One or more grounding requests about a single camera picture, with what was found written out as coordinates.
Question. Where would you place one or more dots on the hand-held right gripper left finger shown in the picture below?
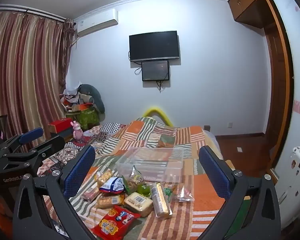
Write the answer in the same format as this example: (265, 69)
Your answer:
(80, 173)

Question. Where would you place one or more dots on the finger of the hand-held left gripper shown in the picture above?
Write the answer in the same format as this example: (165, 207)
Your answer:
(51, 145)
(31, 133)

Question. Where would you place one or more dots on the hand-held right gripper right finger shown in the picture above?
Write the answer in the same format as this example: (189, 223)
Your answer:
(215, 173)

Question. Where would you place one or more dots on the yellow cookie bag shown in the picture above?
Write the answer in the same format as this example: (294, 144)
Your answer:
(103, 176)

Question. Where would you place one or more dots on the blue white snack bag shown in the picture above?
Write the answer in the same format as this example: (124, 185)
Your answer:
(112, 183)

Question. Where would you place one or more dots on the long wafer packet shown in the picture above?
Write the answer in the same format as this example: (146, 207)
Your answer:
(160, 202)

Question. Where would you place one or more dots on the clear plastic container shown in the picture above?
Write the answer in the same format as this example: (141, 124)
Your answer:
(150, 165)

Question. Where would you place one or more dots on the green jelly cup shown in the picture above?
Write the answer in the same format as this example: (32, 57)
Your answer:
(143, 190)

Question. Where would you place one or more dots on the tan bread pack white label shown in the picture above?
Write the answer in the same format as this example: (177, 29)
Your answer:
(138, 203)

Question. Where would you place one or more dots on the dark box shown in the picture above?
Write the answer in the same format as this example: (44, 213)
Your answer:
(65, 133)

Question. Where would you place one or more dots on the red box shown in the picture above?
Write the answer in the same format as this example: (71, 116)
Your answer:
(61, 124)

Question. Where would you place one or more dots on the brown red snack packet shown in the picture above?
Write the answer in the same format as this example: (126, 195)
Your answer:
(90, 195)

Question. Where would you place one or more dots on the pink plush toy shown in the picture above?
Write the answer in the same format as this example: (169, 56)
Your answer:
(77, 131)

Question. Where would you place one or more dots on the black chair back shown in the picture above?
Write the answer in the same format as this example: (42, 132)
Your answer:
(1, 125)

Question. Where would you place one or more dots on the clear zip bag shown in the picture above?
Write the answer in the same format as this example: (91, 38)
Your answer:
(183, 194)

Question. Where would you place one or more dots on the orange patchwork blanket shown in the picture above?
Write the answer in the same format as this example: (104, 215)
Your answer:
(190, 140)

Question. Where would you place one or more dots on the green printed bag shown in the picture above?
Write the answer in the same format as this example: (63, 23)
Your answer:
(86, 120)

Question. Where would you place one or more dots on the floral checkered quilt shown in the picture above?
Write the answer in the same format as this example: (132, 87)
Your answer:
(100, 133)

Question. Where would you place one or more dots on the orange cardboard box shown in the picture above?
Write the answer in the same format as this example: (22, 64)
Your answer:
(80, 108)

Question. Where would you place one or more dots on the small green packet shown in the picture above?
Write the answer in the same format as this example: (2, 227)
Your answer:
(168, 192)

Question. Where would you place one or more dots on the pile of clutter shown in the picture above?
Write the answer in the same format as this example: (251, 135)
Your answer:
(71, 97)

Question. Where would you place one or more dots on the green seal zip bag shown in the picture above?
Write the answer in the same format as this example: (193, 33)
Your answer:
(136, 178)

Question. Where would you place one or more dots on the striped red curtain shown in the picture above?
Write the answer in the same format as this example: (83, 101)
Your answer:
(27, 67)

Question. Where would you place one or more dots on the white cabinet with stickers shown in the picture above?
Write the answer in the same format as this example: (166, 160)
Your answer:
(292, 180)

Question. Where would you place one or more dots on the yellow foam tube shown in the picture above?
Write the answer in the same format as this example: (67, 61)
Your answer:
(160, 112)

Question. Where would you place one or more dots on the small black monitor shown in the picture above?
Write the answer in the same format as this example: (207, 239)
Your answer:
(155, 70)

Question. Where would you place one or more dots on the white air conditioner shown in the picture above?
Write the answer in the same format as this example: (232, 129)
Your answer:
(97, 22)

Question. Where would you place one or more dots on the frosted sliding door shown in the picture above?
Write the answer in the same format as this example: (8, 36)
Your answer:
(297, 67)

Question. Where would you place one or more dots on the wooden overhead cabinet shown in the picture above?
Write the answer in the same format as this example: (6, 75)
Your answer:
(250, 2)

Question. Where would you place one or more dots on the white wall socket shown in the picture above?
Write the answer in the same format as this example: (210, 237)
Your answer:
(230, 125)

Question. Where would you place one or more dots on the wooden door frame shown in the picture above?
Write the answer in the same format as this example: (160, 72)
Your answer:
(277, 80)

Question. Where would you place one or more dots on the white curtain rail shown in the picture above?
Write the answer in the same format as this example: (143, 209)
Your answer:
(30, 12)

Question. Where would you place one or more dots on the black wall television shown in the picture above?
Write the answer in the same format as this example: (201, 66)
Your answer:
(153, 45)

